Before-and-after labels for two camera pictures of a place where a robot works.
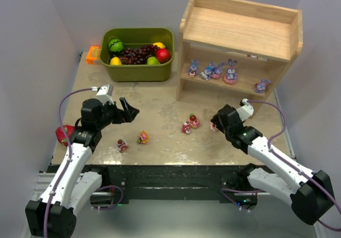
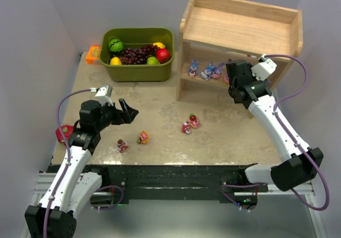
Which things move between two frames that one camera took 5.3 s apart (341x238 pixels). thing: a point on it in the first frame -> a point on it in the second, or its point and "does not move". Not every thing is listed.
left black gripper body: [117, 114] does not move
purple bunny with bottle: [206, 74] does not move
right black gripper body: [219, 121] -> [235, 69]
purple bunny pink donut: [216, 71] does not move
